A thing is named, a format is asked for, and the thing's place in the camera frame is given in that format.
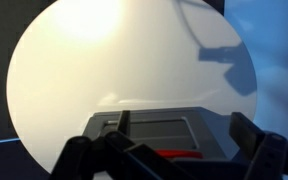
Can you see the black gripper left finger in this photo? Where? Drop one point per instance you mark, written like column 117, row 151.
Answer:
column 127, row 156

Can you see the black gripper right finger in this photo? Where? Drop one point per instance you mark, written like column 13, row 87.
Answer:
column 270, row 156

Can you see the grey oven door with window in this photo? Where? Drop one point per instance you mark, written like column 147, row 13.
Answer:
column 157, row 133

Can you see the grey toy oven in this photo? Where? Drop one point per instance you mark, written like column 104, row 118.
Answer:
column 217, row 133

